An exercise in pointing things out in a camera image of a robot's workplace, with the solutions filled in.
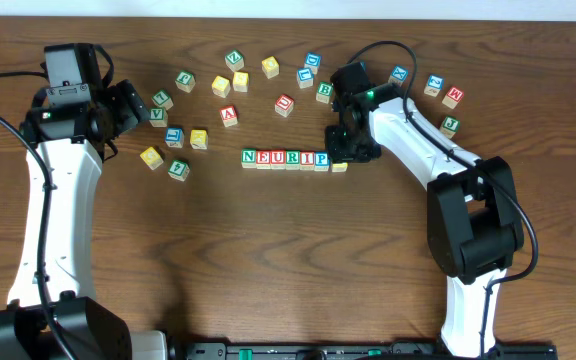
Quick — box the yellow s block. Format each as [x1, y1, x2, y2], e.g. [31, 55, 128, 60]
[232, 71, 249, 92]
[331, 162, 348, 173]

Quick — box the blue P block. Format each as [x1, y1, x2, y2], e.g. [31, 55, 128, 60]
[314, 151, 330, 172]

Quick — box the red I block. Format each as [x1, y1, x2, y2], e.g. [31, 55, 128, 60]
[300, 151, 315, 171]

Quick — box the green R block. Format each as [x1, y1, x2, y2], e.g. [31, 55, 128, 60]
[285, 150, 301, 170]

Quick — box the red U block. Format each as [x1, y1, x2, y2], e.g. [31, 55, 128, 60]
[274, 94, 295, 117]
[270, 150, 286, 170]

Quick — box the red E block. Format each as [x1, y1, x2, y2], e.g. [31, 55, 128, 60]
[255, 150, 271, 169]

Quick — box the green N block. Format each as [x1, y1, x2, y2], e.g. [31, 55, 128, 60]
[241, 148, 257, 169]

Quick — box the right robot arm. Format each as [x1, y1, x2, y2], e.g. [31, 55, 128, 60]
[325, 63, 524, 358]

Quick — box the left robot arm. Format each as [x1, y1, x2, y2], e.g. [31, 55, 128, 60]
[0, 43, 179, 359]

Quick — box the green V block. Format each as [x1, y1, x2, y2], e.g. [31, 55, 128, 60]
[150, 107, 168, 128]

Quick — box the green 7 block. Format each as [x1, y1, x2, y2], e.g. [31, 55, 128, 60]
[152, 89, 174, 110]

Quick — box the green B block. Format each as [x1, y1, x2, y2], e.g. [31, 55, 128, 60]
[316, 82, 333, 104]

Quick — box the blue L block lower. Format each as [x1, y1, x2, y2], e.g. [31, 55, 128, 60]
[165, 127, 184, 148]

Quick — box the blue l block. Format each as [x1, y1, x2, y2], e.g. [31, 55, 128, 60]
[165, 127, 184, 148]
[296, 68, 314, 89]

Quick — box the yellow block far left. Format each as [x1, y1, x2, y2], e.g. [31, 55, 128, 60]
[140, 147, 164, 170]

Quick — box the green J block left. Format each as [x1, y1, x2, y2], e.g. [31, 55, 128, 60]
[175, 71, 196, 93]

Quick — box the green j block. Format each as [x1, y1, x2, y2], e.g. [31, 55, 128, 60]
[439, 116, 461, 139]
[175, 71, 196, 93]

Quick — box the blue L block upper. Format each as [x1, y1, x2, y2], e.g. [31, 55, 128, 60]
[296, 68, 314, 89]

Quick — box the yellow block beside R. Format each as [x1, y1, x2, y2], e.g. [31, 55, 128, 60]
[190, 129, 208, 150]

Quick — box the green 4 block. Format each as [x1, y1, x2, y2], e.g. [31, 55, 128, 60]
[168, 160, 190, 182]

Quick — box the blue X block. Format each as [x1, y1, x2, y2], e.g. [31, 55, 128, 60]
[388, 65, 409, 87]

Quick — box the blue block top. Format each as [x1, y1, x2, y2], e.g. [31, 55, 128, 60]
[304, 52, 322, 74]

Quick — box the yellow block near J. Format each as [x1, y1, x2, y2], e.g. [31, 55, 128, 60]
[211, 76, 231, 98]

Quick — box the yellow block top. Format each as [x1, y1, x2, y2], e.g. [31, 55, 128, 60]
[262, 56, 280, 79]

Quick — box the red A block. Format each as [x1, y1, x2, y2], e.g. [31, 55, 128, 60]
[219, 105, 238, 127]

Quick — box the blue 2 block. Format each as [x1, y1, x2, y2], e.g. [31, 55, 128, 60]
[424, 74, 444, 97]

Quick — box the red M block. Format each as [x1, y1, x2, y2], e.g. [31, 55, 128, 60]
[442, 86, 464, 109]

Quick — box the green Z block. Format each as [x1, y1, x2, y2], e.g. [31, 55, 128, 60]
[224, 49, 245, 72]

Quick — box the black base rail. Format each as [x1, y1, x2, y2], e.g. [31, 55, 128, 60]
[127, 339, 559, 360]

